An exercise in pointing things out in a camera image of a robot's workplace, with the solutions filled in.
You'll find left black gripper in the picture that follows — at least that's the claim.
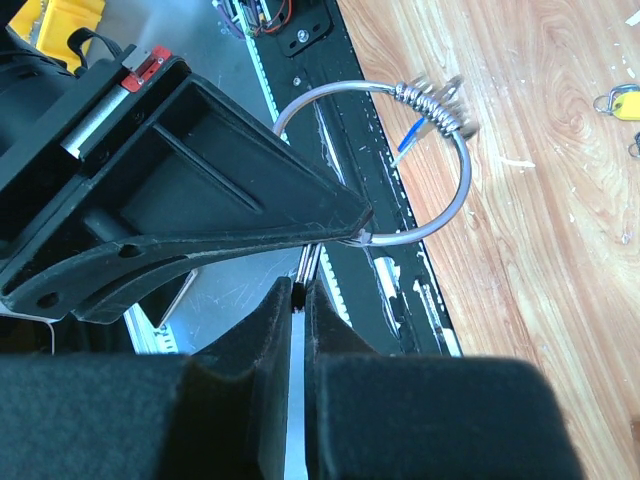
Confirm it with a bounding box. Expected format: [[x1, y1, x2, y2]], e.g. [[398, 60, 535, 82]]
[[1, 26, 372, 323]]

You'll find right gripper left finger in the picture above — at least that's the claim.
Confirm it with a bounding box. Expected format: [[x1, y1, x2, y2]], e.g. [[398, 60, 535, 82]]
[[1, 277, 292, 479]]

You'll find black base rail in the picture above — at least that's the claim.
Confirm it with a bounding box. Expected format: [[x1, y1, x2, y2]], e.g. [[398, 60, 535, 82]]
[[214, 1, 461, 356]]

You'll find silver metal keyring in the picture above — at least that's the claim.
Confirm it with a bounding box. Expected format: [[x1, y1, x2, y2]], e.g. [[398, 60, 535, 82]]
[[272, 75, 478, 247]]

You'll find blue key tag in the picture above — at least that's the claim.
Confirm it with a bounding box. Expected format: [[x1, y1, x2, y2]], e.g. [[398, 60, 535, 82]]
[[391, 118, 432, 168]]

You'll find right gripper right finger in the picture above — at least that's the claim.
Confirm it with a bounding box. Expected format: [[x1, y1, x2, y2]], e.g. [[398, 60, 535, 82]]
[[304, 285, 583, 479]]

